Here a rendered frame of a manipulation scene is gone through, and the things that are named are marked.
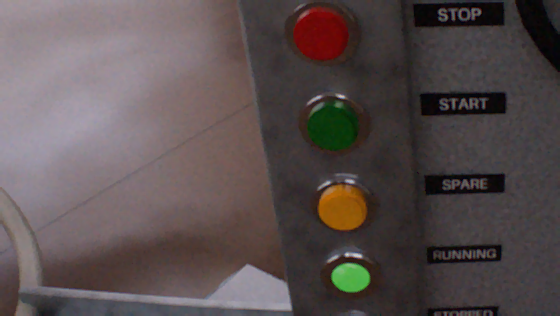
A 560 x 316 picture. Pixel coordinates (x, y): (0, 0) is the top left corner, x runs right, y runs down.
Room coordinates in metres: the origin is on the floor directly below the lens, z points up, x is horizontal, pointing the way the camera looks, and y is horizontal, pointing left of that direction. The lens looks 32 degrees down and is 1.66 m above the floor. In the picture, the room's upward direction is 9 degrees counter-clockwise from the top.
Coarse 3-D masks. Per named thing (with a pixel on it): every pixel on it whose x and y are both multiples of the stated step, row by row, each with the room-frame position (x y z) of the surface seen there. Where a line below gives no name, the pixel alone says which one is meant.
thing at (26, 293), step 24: (24, 288) 0.63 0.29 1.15; (48, 288) 0.62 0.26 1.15; (48, 312) 0.61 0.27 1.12; (72, 312) 0.61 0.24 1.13; (96, 312) 0.60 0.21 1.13; (120, 312) 0.59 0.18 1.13; (144, 312) 0.58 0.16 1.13; (168, 312) 0.58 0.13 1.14; (192, 312) 0.57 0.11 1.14; (216, 312) 0.57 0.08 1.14; (240, 312) 0.56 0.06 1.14; (264, 312) 0.55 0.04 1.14; (288, 312) 0.55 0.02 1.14
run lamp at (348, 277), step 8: (344, 264) 0.35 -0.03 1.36; (352, 264) 0.35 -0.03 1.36; (336, 272) 0.35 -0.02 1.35; (344, 272) 0.35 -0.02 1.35; (352, 272) 0.35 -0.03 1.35; (360, 272) 0.35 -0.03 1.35; (336, 280) 0.35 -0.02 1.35; (344, 280) 0.35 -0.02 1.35; (352, 280) 0.35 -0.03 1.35; (360, 280) 0.35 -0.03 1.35; (368, 280) 0.35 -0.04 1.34; (344, 288) 0.35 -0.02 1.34; (352, 288) 0.35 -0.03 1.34; (360, 288) 0.35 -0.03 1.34
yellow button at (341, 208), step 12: (336, 192) 0.35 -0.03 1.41; (348, 192) 0.35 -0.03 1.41; (324, 204) 0.35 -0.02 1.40; (336, 204) 0.35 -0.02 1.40; (348, 204) 0.35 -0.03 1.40; (360, 204) 0.35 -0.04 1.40; (324, 216) 0.35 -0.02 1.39; (336, 216) 0.35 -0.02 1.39; (348, 216) 0.35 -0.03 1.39; (360, 216) 0.34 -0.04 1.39; (336, 228) 0.35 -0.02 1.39; (348, 228) 0.35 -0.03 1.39
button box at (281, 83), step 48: (240, 0) 0.36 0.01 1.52; (288, 0) 0.36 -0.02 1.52; (336, 0) 0.35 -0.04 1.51; (384, 0) 0.35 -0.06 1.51; (288, 48) 0.36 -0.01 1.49; (384, 48) 0.35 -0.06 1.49; (288, 96) 0.36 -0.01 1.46; (384, 96) 0.35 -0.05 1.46; (288, 144) 0.36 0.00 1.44; (384, 144) 0.35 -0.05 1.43; (288, 192) 0.36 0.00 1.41; (384, 192) 0.35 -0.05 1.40; (288, 240) 0.36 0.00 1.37; (336, 240) 0.36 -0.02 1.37; (384, 240) 0.35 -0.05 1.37; (288, 288) 0.36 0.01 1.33; (384, 288) 0.35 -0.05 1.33
